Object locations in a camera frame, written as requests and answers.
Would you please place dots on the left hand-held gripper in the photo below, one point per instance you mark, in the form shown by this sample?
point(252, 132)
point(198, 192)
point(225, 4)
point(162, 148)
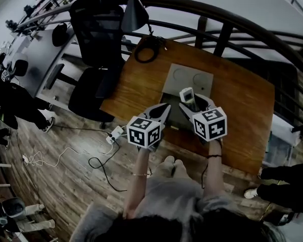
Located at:
point(144, 135)

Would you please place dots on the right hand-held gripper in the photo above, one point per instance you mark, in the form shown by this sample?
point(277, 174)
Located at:
point(209, 125)

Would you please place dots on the small white device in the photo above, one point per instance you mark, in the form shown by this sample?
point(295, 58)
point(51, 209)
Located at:
point(186, 94)

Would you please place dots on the grey box with drawer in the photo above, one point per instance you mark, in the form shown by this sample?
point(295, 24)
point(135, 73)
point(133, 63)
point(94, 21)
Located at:
point(188, 81)

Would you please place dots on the person's right forearm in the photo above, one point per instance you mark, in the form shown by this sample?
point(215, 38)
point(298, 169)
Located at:
point(214, 175)

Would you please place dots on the person's left forearm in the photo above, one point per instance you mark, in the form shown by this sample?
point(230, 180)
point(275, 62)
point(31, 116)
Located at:
point(137, 185)

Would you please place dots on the white power strip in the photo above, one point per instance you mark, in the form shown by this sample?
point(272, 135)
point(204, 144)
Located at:
point(115, 134)

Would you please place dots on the black wrist band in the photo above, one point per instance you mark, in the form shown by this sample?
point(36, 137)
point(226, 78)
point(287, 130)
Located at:
point(214, 156)

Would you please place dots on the person's beige left shoe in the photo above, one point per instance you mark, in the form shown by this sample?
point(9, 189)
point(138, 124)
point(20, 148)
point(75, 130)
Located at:
point(165, 166)

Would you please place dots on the person's beige shoe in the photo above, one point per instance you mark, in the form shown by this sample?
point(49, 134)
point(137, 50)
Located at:
point(183, 168)
point(165, 166)

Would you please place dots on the person's beige right shoe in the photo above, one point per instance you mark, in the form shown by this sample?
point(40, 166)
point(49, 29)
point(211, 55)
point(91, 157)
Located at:
point(183, 168)

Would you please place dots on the person's grey shirt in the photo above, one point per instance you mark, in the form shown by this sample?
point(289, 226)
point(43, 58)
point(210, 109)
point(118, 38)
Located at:
point(166, 200)

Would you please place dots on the clear plastic bin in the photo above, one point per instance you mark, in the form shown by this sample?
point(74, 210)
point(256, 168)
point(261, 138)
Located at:
point(280, 145)

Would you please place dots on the black mesh office chair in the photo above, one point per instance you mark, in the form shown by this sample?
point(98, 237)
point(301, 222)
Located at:
point(96, 34)

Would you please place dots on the black desk lamp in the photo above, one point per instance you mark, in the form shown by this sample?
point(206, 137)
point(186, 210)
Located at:
point(134, 14)

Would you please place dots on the round black bag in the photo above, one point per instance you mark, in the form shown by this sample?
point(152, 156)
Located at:
point(59, 34)

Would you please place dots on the grey office desk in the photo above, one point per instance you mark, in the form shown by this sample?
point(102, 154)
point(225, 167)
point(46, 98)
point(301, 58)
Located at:
point(38, 59)

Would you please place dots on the white stool frame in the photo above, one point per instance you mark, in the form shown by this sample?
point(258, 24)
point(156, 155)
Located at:
point(0, 165)

